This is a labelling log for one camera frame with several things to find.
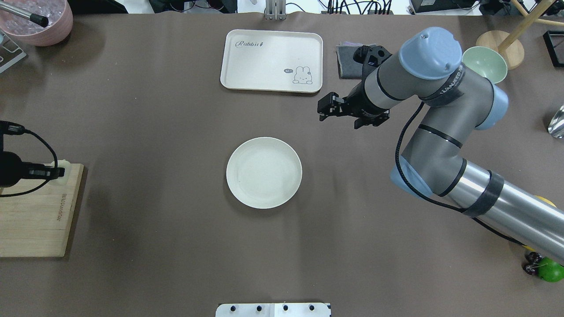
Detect yellow lemon upper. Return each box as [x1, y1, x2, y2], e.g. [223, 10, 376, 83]
[535, 195, 556, 208]

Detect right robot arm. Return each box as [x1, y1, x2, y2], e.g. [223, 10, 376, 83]
[317, 27, 564, 264]

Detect metal tongs in bowl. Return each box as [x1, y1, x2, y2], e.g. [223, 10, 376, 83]
[0, 0, 49, 28]

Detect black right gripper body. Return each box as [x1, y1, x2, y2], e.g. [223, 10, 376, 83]
[341, 44, 391, 129]

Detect wooden cutting board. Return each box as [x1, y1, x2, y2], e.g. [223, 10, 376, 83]
[0, 161, 84, 258]

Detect cream rabbit tray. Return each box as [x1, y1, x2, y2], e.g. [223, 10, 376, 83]
[220, 29, 323, 93]

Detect grey folded cloth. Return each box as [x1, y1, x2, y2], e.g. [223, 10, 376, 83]
[336, 41, 363, 80]

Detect cream round plate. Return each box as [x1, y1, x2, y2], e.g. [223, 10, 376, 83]
[226, 136, 303, 210]

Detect dark purple grapes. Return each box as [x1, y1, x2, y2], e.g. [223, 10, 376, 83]
[523, 251, 543, 276]

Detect pink ice bowl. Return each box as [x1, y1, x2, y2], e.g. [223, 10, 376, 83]
[0, 0, 73, 46]

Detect pale steamed bun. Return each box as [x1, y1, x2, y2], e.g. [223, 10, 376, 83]
[50, 160, 72, 184]

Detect green lime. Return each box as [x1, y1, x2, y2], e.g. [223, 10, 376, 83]
[538, 258, 564, 283]

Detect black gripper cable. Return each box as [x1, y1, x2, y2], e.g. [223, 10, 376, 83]
[395, 102, 527, 247]

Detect metal ice scoop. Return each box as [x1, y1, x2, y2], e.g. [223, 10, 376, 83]
[547, 105, 564, 139]

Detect mint green bowl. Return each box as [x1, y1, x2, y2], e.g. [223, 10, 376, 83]
[463, 46, 509, 84]

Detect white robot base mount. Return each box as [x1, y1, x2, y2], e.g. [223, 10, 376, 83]
[215, 302, 332, 317]

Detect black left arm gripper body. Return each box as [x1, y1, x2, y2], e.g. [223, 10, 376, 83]
[0, 152, 52, 188]

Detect wooden mug tree stand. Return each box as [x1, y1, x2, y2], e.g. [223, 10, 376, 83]
[475, 0, 563, 70]

